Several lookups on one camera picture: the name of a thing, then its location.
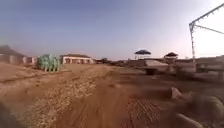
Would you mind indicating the shelter with dark roof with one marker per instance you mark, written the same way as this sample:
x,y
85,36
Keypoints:
x,y
142,52
171,55

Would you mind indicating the long low pale building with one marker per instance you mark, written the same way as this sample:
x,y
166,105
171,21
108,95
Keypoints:
x,y
76,59

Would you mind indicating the red dirt road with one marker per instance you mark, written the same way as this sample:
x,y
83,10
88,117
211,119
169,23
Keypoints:
x,y
100,100

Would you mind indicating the green ribbed tank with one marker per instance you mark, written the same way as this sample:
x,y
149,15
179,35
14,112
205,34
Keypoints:
x,y
48,63

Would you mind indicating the pile of rocks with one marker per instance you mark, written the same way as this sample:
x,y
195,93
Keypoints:
x,y
203,106

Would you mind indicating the building with grey roof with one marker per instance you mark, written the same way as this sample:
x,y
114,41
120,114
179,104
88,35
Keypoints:
x,y
11,56

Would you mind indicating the metal lattice frame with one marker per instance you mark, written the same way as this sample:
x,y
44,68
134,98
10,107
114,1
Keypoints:
x,y
192,36

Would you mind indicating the grey wall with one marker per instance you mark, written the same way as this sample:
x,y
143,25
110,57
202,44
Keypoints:
x,y
210,62

